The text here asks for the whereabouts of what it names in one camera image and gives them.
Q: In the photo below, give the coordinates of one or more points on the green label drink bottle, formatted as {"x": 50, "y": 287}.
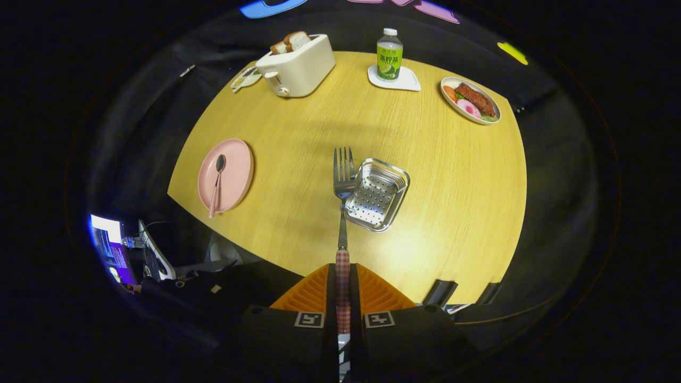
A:
{"x": 389, "y": 58}

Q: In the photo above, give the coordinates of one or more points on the lit computer monitor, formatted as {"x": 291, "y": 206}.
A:
{"x": 109, "y": 250}

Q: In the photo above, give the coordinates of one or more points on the white divided snack tray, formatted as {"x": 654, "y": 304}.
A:
{"x": 245, "y": 81}

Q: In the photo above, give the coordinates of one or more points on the plate of toy food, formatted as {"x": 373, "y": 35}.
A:
{"x": 473, "y": 100}

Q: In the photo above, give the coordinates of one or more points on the white coaster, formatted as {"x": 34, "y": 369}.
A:
{"x": 410, "y": 83}

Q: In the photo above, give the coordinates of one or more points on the cream toaster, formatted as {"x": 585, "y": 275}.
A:
{"x": 303, "y": 69}

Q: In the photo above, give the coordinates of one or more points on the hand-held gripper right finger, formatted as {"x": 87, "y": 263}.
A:
{"x": 404, "y": 346}

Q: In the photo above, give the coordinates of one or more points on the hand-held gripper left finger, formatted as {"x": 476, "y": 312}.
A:
{"x": 287, "y": 346}

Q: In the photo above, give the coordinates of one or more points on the black table bracket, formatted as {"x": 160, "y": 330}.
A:
{"x": 490, "y": 292}
{"x": 440, "y": 291}

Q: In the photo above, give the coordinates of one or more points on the pink plate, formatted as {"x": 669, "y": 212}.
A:
{"x": 237, "y": 170}

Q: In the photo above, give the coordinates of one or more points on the white edged keyboard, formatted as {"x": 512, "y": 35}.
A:
{"x": 157, "y": 255}

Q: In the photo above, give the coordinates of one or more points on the perforated metal basket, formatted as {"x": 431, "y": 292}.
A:
{"x": 375, "y": 197}

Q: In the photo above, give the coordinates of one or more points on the bread slice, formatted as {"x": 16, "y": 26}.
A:
{"x": 278, "y": 48}
{"x": 298, "y": 40}

